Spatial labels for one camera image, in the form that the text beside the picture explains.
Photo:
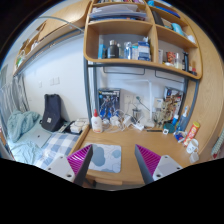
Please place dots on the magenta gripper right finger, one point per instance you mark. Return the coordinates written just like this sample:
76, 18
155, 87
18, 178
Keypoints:
147, 161

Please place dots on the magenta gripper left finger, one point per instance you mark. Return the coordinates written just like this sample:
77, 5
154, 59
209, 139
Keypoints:
79, 162

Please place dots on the blue cloud pattern mouse pad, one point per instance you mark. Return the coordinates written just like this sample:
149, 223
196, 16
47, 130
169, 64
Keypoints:
106, 158

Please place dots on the white glue bottle red cap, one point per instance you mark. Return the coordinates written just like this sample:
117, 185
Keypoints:
96, 122

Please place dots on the white power strip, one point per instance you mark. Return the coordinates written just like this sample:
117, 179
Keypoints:
129, 120

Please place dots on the silver laptop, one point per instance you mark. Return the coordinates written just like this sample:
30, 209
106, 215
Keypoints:
38, 136

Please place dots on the white mug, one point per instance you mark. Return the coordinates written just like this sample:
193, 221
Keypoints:
192, 146

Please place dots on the dark blue backpack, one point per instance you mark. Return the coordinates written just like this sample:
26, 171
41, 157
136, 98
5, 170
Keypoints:
52, 119

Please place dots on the blue spray bottle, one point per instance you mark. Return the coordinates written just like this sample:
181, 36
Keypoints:
182, 119

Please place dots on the colourful comic box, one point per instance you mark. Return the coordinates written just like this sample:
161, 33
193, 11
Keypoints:
171, 104

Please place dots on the red yellow snack can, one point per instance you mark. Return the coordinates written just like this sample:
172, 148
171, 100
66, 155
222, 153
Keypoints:
191, 134

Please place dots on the blue robot model box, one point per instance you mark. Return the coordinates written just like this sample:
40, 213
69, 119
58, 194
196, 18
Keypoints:
109, 102

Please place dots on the light blue blanket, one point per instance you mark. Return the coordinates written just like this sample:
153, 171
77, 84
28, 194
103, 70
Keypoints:
20, 122

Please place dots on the blue white box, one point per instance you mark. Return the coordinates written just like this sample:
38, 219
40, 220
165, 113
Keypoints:
143, 51

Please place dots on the silver metal can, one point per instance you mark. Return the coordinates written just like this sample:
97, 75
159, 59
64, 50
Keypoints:
128, 50

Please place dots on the black water bottle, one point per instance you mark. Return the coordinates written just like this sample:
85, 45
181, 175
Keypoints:
113, 50

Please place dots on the stack of papers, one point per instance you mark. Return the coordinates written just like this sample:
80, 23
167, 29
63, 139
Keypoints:
117, 10

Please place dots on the wooden wall shelf unit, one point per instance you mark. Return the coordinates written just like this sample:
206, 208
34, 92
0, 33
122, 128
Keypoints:
143, 28

